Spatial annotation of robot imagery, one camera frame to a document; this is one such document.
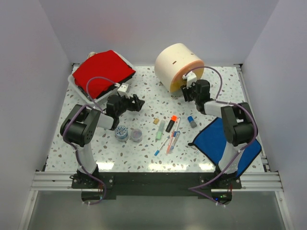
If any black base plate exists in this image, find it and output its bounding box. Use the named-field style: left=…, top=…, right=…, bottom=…
left=70, top=172, right=242, bottom=201

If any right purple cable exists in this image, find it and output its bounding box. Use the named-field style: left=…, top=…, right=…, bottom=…
left=188, top=66, right=259, bottom=204

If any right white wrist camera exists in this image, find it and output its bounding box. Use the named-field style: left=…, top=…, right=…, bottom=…
left=182, top=71, right=197, bottom=88

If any white pen red tip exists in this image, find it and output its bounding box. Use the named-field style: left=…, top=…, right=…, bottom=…
left=174, top=117, right=181, bottom=136

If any blue microfiber cloth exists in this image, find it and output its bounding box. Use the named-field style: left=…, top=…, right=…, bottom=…
left=189, top=118, right=262, bottom=177

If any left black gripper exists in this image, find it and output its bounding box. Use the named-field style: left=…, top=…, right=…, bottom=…
left=116, top=94, right=144, bottom=117

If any blue grey glue stick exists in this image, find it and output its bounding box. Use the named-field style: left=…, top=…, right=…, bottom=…
left=188, top=116, right=197, bottom=128

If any orange pen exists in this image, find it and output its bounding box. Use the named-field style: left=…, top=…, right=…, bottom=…
left=166, top=130, right=176, bottom=154

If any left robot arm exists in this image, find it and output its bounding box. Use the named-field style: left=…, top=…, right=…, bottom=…
left=60, top=94, right=145, bottom=188

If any purple glitter tape roll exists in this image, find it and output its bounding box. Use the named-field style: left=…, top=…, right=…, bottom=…
left=130, top=129, right=142, bottom=142

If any white plastic basket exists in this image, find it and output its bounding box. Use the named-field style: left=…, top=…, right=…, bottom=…
left=68, top=50, right=136, bottom=105

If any white pen blue clip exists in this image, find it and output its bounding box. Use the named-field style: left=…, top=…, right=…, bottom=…
left=170, top=131, right=180, bottom=151

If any black orange highlighter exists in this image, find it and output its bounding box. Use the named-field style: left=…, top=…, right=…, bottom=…
left=165, top=115, right=177, bottom=133

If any blue patterned tape roll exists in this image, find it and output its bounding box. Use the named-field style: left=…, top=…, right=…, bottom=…
left=114, top=126, right=129, bottom=142

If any purple cable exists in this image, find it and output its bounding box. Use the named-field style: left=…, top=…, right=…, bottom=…
left=188, top=66, right=259, bottom=204
left=62, top=77, right=120, bottom=206

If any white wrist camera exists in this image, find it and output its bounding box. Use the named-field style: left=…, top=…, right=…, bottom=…
left=182, top=71, right=197, bottom=88
left=117, top=83, right=129, bottom=96

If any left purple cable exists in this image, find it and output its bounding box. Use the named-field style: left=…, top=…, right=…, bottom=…
left=62, top=77, right=120, bottom=206

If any green highlighter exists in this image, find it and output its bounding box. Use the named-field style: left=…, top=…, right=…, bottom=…
left=155, top=120, right=165, bottom=140

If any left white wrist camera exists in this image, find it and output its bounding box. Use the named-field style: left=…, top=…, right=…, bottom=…
left=117, top=83, right=129, bottom=96

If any white blue cap pen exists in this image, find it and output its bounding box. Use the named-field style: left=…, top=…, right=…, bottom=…
left=154, top=136, right=170, bottom=156

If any round beige drawer organizer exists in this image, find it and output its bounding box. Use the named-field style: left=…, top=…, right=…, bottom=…
left=154, top=43, right=204, bottom=93

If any black cloth under red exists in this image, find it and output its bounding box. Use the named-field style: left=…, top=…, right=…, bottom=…
left=96, top=61, right=137, bottom=100

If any small tan eraser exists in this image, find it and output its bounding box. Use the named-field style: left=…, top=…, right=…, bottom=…
left=153, top=118, right=159, bottom=125

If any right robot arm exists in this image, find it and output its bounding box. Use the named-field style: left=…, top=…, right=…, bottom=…
left=180, top=80, right=258, bottom=188

